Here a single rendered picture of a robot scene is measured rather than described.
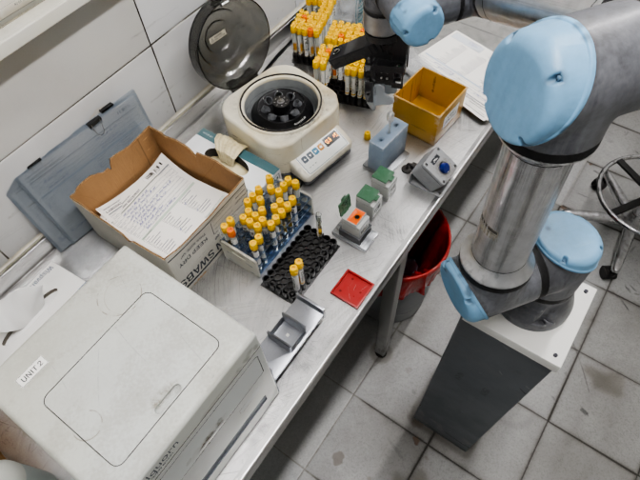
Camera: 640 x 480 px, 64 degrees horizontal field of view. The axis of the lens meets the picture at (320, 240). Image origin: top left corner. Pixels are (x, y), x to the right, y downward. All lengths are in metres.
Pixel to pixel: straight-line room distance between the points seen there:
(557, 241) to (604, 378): 1.28
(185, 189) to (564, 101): 0.88
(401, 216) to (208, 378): 0.64
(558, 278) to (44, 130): 1.00
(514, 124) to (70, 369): 0.65
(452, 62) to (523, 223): 0.91
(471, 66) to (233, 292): 0.91
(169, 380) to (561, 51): 0.60
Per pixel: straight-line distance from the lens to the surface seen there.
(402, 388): 1.94
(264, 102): 1.31
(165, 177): 1.26
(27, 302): 1.17
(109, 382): 0.78
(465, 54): 1.60
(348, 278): 1.11
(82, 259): 1.28
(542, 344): 1.09
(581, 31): 0.57
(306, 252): 1.12
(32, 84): 1.14
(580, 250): 0.93
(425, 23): 0.89
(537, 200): 0.69
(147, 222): 1.19
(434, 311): 2.07
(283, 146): 1.19
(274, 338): 0.99
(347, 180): 1.26
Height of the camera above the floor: 1.86
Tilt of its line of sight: 58 degrees down
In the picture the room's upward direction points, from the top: 4 degrees counter-clockwise
